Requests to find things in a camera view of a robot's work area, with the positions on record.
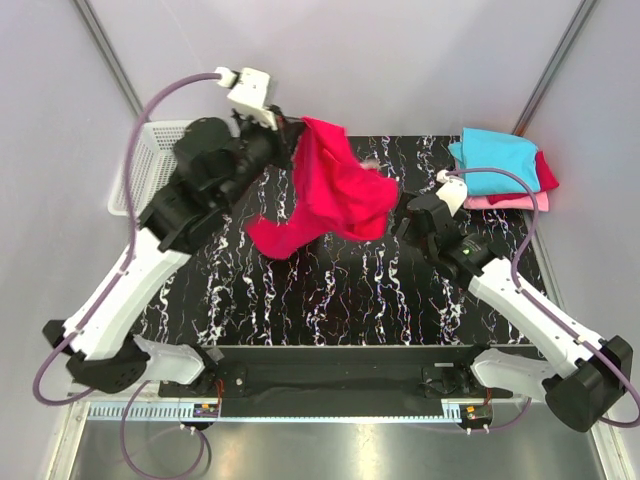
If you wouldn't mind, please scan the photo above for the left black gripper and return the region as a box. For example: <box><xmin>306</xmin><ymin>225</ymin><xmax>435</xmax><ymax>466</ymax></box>
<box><xmin>217</xmin><ymin>103</ymin><xmax>307</xmax><ymax>210</ymax></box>

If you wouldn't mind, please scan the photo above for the crimson t shirt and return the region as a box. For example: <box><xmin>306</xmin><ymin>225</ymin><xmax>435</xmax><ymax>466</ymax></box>
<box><xmin>487</xmin><ymin>150</ymin><xmax>559</xmax><ymax>205</ymax></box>
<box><xmin>247</xmin><ymin>117</ymin><xmax>399</xmax><ymax>260</ymax></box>

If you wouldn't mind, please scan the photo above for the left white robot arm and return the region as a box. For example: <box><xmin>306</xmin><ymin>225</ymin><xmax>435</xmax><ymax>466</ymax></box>
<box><xmin>43</xmin><ymin>109</ymin><xmax>305</xmax><ymax>396</ymax></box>

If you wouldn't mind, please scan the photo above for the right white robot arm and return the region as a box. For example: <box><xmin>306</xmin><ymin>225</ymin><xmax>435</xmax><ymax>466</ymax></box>
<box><xmin>391</xmin><ymin>193</ymin><xmax>633</xmax><ymax>432</ymax></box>

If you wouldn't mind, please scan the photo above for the black marbled table mat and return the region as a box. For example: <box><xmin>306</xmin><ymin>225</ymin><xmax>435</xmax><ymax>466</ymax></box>
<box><xmin>99</xmin><ymin>134</ymin><xmax>556</xmax><ymax>349</ymax></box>

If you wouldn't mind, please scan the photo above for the white plastic basket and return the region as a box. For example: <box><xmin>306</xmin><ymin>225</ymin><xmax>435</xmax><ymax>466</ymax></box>
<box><xmin>130</xmin><ymin>120</ymin><xmax>191</xmax><ymax>216</ymax></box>

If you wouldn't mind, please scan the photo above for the folded pink t shirt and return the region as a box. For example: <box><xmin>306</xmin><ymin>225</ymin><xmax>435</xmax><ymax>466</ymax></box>
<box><xmin>463</xmin><ymin>192</ymin><xmax>549</xmax><ymax>212</ymax></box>

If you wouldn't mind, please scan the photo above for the folded cyan t shirt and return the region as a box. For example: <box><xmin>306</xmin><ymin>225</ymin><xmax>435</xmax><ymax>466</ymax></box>
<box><xmin>448</xmin><ymin>128</ymin><xmax>540</xmax><ymax>196</ymax></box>

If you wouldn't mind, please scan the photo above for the folded crimson t shirt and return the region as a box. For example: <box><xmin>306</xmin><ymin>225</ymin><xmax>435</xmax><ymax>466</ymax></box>
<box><xmin>487</xmin><ymin>150</ymin><xmax>559</xmax><ymax>205</ymax></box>

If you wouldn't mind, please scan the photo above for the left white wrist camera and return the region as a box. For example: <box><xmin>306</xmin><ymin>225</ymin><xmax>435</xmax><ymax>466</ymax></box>
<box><xmin>214</xmin><ymin>67</ymin><xmax>277</xmax><ymax>131</ymax></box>

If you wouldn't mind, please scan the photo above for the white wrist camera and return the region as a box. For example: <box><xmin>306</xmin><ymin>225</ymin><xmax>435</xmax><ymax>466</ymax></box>
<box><xmin>436</xmin><ymin>170</ymin><xmax>468</xmax><ymax>217</ymax></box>
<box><xmin>214</xmin><ymin>67</ymin><xmax>277</xmax><ymax>131</ymax></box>

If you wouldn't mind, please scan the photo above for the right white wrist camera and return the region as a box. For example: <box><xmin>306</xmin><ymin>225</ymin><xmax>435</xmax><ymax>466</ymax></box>
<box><xmin>436</xmin><ymin>170</ymin><xmax>468</xmax><ymax>217</ymax></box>

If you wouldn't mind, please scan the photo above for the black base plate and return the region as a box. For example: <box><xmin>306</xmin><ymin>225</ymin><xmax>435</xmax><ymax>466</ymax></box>
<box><xmin>159</xmin><ymin>346</ymin><xmax>487</xmax><ymax>399</ymax></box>

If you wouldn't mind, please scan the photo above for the left corner aluminium post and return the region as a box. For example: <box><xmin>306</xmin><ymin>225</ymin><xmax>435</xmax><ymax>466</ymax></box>
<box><xmin>70</xmin><ymin>0</ymin><xmax>144</xmax><ymax>116</ymax></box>

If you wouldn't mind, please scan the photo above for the corner aluminium post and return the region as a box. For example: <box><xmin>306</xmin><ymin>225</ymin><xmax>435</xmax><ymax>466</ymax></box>
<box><xmin>70</xmin><ymin>0</ymin><xmax>144</xmax><ymax>116</ymax></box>
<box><xmin>512</xmin><ymin>0</ymin><xmax>599</xmax><ymax>136</ymax></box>

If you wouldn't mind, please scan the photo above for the right corner aluminium post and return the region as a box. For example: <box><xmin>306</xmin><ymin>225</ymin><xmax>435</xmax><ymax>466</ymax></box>
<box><xmin>512</xmin><ymin>0</ymin><xmax>599</xmax><ymax>136</ymax></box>

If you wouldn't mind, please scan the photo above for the aluminium front rail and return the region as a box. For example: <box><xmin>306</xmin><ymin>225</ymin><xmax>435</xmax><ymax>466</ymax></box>
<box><xmin>65</xmin><ymin>363</ymin><xmax>611</xmax><ymax>424</ymax></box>

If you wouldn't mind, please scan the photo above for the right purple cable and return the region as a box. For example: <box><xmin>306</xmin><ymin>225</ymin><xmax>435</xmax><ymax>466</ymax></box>
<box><xmin>439</xmin><ymin>167</ymin><xmax>635</xmax><ymax>434</ymax></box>

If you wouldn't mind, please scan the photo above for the purple cable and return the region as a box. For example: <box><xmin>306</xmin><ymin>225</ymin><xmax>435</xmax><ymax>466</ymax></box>
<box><xmin>439</xmin><ymin>167</ymin><xmax>635</xmax><ymax>434</ymax></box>
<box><xmin>32</xmin><ymin>72</ymin><xmax>226</xmax><ymax>476</ymax></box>

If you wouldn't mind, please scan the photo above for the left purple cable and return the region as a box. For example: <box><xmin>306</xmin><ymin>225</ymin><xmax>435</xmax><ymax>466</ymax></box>
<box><xmin>32</xmin><ymin>72</ymin><xmax>226</xmax><ymax>476</ymax></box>

